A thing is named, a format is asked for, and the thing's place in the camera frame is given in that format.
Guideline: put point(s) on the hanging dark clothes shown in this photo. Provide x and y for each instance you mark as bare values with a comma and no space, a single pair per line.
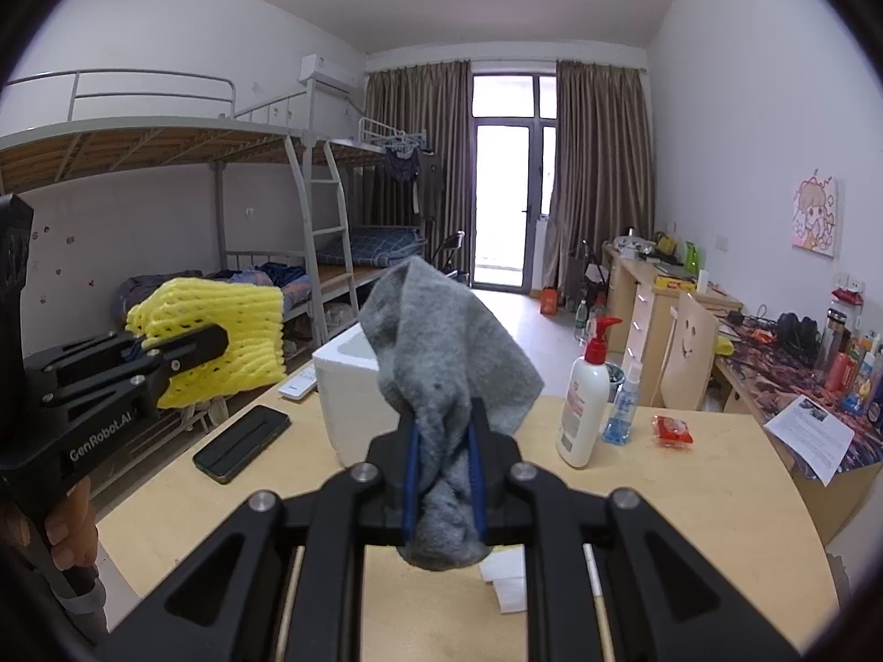
403,169

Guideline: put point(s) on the glass balcony door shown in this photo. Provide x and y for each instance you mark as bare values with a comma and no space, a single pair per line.
510,207

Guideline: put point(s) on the white tissues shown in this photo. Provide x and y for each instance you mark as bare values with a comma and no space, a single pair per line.
507,586

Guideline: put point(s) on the white remote control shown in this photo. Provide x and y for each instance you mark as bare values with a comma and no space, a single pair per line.
298,385

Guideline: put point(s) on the wooden desk with drawers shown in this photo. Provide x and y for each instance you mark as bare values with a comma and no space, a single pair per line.
638,317

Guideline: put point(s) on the white foam box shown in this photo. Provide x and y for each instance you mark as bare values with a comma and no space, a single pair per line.
345,400

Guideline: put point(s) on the brown curtain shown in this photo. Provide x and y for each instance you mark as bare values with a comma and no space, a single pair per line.
600,165
428,117

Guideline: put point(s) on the group of bottles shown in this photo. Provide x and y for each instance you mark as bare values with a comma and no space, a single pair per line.
838,365

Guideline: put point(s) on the red snack packet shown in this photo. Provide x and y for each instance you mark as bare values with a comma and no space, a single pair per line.
672,431

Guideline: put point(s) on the person's left hand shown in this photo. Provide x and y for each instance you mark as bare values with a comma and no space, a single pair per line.
72,531

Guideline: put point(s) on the patterned desk mat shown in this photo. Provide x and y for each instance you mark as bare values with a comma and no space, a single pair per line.
759,365

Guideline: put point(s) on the printed paper sheet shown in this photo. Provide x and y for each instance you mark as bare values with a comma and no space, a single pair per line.
810,434

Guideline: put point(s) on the grey metal bunk bed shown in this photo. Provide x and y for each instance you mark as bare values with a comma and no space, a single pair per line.
359,152
138,145

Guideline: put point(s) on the pink cartoon wall poster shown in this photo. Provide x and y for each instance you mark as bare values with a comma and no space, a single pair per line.
815,217

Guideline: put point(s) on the blue plaid bedding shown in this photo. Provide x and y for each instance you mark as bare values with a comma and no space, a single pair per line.
372,245

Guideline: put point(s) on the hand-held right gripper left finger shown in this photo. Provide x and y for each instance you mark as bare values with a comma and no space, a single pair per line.
411,496

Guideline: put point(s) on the white lotion pump bottle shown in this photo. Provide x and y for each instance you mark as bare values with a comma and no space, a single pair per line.
583,414

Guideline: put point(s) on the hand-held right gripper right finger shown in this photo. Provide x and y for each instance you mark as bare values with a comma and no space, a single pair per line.
476,496

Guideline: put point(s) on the blue spray bottle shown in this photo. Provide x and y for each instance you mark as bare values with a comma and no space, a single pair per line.
621,420

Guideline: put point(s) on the person's left forearm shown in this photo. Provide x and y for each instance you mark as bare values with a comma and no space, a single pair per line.
62,600

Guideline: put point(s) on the orange bag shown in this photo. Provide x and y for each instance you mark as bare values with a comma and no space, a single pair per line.
549,302

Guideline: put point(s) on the yellow foam net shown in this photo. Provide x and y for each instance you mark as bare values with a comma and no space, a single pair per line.
241,331

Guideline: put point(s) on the wooden chair with smiley face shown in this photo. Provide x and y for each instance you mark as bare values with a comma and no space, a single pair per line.
686,352

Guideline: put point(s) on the light wooden desk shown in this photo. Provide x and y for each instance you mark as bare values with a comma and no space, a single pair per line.
828,503

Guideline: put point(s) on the black smartphone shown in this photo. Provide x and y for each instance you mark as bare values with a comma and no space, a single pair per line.
241,445

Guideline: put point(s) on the blue and orange quilt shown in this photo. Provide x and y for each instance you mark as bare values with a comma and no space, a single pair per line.
296,289

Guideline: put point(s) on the grey sock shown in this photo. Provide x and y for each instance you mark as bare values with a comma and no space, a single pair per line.
441,345

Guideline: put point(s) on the green spray bottle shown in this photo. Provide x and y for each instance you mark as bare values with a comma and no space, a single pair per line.
691,258

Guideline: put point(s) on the white air conditioner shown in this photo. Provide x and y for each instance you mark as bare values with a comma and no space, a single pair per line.
324,72

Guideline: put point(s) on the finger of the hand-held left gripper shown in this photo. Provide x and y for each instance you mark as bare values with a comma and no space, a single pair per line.
193,348
83,352

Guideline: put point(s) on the black folding chair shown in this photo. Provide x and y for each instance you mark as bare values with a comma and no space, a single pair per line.
448,248

